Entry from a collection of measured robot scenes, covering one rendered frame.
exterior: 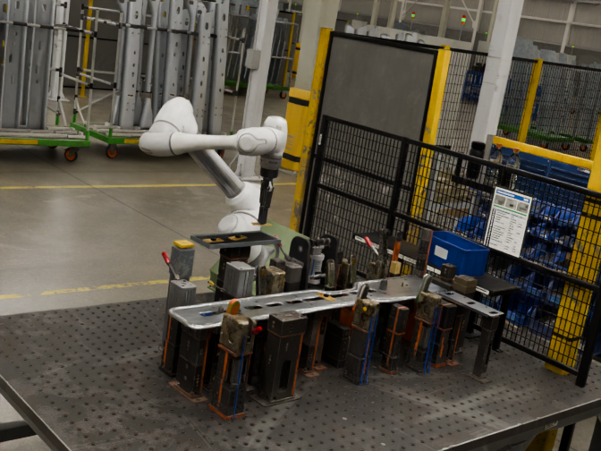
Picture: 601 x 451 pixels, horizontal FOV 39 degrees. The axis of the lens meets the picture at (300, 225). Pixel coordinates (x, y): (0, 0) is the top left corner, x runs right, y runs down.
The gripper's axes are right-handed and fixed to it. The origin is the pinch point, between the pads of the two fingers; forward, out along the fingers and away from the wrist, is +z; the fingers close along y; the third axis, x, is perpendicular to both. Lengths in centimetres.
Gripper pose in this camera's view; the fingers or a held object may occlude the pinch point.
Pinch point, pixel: (262, 215)
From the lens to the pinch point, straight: 360.0
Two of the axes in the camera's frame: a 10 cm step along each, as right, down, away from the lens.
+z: -1.5, 9.6, 2.4
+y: 2.8, 2.7, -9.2
